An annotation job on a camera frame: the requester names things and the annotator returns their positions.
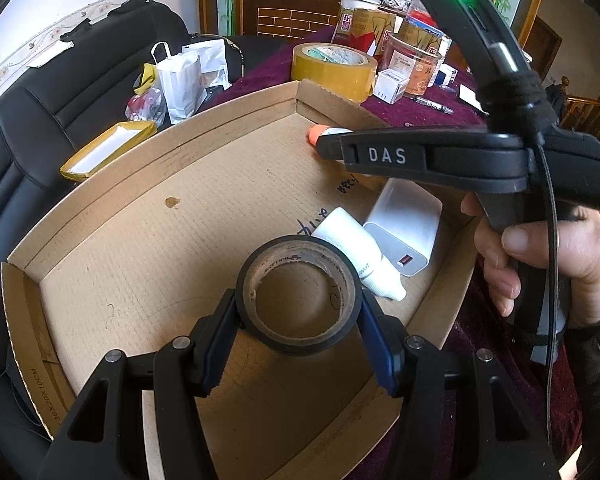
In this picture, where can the yellow tape roll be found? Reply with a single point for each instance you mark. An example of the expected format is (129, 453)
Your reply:
(330, 77)

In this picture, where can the orange capped glue stick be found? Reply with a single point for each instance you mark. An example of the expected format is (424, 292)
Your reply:
(314, 135)

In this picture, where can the white squeeze bottle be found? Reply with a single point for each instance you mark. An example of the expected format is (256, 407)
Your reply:
(350, 240)

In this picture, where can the black leather sofa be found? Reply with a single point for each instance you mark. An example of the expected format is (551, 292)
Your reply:
(40, 125)

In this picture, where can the white power charger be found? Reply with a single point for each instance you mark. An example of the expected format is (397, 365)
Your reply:
(405, 220)

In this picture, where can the clear plastic bag red contents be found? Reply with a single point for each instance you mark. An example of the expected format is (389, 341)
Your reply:
(145, 105)

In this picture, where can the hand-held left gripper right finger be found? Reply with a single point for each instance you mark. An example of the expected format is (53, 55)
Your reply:
(380, 350)

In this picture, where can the clear jar orange label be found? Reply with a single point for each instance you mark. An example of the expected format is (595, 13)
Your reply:
(415, 70)

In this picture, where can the black tape roll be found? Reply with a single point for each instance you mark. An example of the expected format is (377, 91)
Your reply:
(280, 255)

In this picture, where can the shallow cardboard box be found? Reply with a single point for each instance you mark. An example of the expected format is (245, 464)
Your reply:
(155, 260)

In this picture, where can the brown wooden door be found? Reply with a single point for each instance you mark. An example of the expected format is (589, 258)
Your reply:
(542, 47)

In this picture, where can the white pen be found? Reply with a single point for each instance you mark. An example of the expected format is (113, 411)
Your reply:
(432, 105)

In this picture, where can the small white blue box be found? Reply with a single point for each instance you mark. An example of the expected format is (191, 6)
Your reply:
(446, 75)

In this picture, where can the brown drink carton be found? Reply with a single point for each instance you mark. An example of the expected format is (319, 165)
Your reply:
(420, 30)
(362, 27)

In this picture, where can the white shopping bag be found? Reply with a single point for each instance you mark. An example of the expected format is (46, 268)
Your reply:
(212, 65)

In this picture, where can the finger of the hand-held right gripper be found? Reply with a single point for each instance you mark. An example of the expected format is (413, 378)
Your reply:
(460, 160)

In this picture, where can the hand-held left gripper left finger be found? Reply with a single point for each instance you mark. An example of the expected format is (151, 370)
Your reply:
(222, 345)

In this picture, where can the wooden stair railing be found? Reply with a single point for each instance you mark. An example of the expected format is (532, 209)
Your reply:
(590, 115)

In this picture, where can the person's right hand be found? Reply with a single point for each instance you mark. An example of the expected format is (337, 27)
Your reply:
(590, 260)

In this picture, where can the white paper bag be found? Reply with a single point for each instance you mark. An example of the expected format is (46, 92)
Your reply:
(180, 85)

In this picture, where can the yellow cloth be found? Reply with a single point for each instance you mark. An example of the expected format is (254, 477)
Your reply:
(147, 77)

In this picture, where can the wooden cabinet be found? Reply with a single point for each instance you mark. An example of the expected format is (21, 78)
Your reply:
(290, 15)

